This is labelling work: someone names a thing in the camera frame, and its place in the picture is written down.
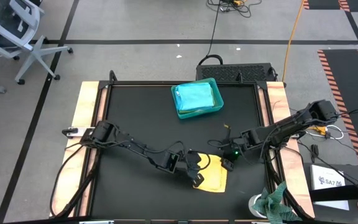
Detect yellow microfiber towel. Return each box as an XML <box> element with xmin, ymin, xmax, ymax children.
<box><xmin>192</xmin><ymin>152</ymin><xmax>229</xmax><ymax>194</ymax></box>

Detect black perforated computer case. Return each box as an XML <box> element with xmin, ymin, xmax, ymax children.
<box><xmin>195</xmin><ymin>62</ymin><xmax>277</xmax><ymax>83</ymax></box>

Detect yellow cable connector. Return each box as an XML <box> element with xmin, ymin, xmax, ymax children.
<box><xmin>313</xmin><ymin>124</ymin><xmax>328</xmax><ymax>136</ymax></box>

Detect tangled black cable bundle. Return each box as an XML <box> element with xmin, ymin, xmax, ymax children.
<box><xmin>206</xmin><ymin>0</ymin><xmax>263</xmax><ymax>19</ymax></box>

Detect grey office chair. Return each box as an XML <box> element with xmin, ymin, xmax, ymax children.
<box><xmin>0</xmin><ymin>0</ymin><xmax>74</xmax><ymax>86</ymax></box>

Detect black striped floor mat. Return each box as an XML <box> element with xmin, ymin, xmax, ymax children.
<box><xmin>302</xmin><ymin>0</ymin><xmax>358</xmax><ymax>13</ymax></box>
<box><xmin>317</xmin><ymin>49</ymin><xmax>358</xmax><ymax>183</ymax></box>

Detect light blue microfiber towel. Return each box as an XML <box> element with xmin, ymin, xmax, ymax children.
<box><xmin>173</xmin><ymin>82</ymin><xmax>216</xmax><ymax>113</ymax></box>

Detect white cable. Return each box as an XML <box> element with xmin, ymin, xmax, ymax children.
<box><xmin>305</xmin><ymin>124</ymin><xmax>345</xmax><ymax>141</ymax></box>

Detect teal plastic bin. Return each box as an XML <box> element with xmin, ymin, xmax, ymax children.
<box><xmin>170</xmin><ymin>77</ymin><xmax>225</xmax><ymax>120</ymax></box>

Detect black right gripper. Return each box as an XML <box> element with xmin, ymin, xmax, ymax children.
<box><xmin>218</xmin><ymin>134</ymin><xmax>249</xmax><ymax>172</ymax></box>

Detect white printed paper sign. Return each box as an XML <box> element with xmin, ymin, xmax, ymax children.
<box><xmin>310</xmin><ymin>164</ymin><xmax>351</xmax><ymax>212</ymax></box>

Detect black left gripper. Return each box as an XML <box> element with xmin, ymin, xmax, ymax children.
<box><xmin>178</xmin><ymin>150</ymin><xmax>206</xmax><ymax>188</ymax></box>

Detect wooden table side board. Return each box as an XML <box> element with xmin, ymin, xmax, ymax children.
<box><xmin>265</xmin><ymin>81</ymin><xmax>316</xmax><ymax>219</ymax></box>
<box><xmin>49</xmin><ymin>81</ymin><xmax>101</xmax><ymax>218</ymax></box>

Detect yellow extension cable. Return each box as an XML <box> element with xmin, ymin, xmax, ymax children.
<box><xmin>282</xmin><ymin>0</ymin><xmax>306</xmax><ymax>83</ymax></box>

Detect white plant pot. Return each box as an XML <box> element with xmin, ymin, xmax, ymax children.
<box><xmin>247</xmin><ymin>193</ymin><xmax>269</xmax><ymax>219</ymax></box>

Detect green artificial plant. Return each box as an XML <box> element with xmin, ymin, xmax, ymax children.
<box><xmin>252</xmin><ymin>180</ymin><xmax>303</xmax><ymax>224</ymax></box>

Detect thin black cable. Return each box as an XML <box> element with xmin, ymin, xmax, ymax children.
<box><xmin>197</xmin><ymin>0</ymin><xmax>224</xmax><ymax>67</ymax></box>

